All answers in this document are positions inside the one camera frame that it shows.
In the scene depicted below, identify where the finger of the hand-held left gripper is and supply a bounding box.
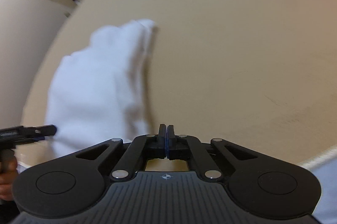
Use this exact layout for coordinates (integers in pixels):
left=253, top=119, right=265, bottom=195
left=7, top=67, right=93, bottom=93
left=23, top=124, right=58, bottom=139
left=15, top=137, right=45, bottom=146

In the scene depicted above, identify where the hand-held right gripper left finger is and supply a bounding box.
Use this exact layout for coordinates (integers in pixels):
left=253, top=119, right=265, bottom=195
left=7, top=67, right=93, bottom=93
left=76, top=124, right=167, bottom=182

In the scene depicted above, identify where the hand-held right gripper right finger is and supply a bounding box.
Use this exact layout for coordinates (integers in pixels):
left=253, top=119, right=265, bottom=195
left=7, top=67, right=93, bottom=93
left=167, top=124, right=260, bottom=182

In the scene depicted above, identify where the white shirt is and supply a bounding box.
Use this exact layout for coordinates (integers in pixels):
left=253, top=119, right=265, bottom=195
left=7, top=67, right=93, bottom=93
left=45, top=19, right=160, bottom=161

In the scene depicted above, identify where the person's left hand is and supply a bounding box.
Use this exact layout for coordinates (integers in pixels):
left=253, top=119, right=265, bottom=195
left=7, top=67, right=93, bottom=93
left=0, top=158, right=19, bottom=201

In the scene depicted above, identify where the white trimmed bed sheet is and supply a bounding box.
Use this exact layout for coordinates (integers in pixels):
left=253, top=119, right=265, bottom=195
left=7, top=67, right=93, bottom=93
left=299, top=148, right=337, bottom=224

